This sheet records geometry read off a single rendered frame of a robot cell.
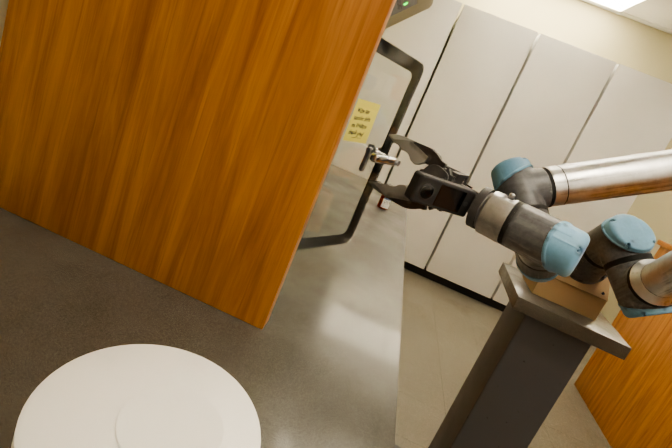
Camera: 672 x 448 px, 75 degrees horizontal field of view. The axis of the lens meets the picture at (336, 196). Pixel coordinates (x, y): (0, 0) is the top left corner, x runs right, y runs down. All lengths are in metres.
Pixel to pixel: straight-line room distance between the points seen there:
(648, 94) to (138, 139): 3.83
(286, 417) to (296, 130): 0.34
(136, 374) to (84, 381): 0.03
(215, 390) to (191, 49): 0.44
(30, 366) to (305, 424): 0.29
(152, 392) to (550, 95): 3.74
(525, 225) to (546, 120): 3.20
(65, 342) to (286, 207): 0.29
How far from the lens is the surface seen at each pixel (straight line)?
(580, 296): 1.51
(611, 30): 4.54
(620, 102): 4.06
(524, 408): 1.61
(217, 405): 0.32
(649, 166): 0.95
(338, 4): 0.57
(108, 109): 0.69
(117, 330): 0.60
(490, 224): 0.72
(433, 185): 0.69
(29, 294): 0.64
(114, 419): 0.30
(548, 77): 3.89
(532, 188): 0.84
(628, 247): 1.34
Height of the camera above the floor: 1.30
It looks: 14 degrees down
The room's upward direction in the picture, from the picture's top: 22 degrees clockwise
